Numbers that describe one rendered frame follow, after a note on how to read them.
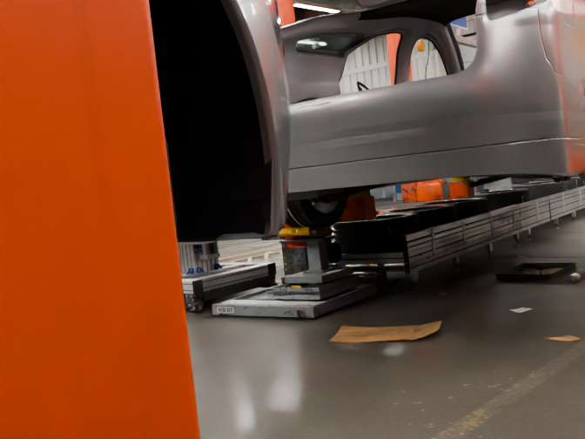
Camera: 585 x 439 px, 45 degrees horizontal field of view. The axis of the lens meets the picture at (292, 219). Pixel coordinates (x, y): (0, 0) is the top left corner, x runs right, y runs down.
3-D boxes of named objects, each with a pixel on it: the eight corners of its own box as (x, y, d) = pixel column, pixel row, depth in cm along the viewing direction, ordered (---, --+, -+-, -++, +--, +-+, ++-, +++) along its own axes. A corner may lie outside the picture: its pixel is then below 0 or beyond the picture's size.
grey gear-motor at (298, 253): (343, 287, 486) (338, 237, 484) (294, 287, 510) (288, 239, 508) (356, 283, 500) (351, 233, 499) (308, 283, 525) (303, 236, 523)
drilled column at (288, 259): (296, 289, 552) (290, 236, 550) (285, 289, 558) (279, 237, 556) (303, 287, 560) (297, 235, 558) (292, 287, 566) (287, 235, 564)
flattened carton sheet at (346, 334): (437, 339, 344) (436, 333, 343) (328, 343, 360) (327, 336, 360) (443, 325, 372) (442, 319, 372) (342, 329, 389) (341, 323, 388)
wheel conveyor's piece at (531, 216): (523, 243, 690) (520, 204, 688) (441, 246, 741) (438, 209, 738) (552, 231, 771) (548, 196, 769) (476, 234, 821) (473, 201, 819)
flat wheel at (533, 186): (554, 198, 914) (552, 179, 912) (579, 199, 848) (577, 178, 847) (504, 204, 908) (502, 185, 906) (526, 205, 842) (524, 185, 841)
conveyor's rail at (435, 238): (410, 266, 489) (407, 235, 488) (403, 266, 492) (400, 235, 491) (521, 226, 688) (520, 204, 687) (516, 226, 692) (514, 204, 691)
